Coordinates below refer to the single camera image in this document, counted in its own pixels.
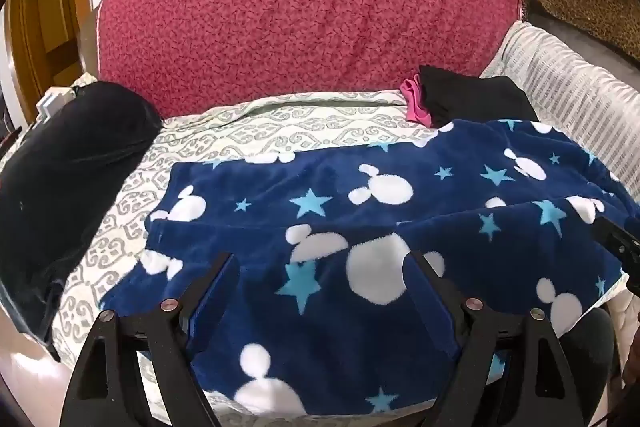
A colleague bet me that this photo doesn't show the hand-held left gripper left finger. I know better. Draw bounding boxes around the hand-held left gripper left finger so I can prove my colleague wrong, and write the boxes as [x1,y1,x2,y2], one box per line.
[60,251,241,427]

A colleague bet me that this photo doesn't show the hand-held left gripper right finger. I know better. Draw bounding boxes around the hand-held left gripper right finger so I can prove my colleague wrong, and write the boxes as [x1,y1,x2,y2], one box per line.
[402,249,587,427]

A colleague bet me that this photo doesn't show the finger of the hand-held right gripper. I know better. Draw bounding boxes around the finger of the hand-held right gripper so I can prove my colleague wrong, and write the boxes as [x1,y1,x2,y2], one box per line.
[591,216,640,299]

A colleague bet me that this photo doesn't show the blue star print pants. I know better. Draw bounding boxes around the blue star print pants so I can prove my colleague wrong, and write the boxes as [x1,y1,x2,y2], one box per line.
[102,118,632,415]

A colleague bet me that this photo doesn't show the white striped blanket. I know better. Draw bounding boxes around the white striped blanket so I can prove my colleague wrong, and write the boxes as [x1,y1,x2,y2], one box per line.
[479,21,640,210]

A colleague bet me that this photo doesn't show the grey patterned white bedsheet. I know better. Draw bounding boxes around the grey patterned white bedsheet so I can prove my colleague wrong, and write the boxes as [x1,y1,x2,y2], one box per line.
[0,89,640,427]

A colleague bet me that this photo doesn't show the black pillow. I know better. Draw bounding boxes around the black pillow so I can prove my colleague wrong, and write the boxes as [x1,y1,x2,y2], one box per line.
[0,81,164,362]

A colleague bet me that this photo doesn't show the black folded cloth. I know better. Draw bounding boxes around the black folded cloth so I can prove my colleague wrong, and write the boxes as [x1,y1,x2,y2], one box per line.
[417,65,552,130]

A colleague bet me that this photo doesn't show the pink cloth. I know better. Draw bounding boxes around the pink cloth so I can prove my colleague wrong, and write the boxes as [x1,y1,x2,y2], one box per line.
[400,76,434,126]

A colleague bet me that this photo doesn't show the white box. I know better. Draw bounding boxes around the white box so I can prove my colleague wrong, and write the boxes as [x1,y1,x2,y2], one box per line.
[35,88,76,124]

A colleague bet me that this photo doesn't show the red patterned headboard cover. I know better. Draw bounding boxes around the red patterned headboard cover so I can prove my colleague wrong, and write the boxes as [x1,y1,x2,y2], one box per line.
[95,0,525,118]

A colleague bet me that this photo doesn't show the wooden door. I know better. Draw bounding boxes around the wooden door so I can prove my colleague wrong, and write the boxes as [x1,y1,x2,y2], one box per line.
[4,0,96,124]

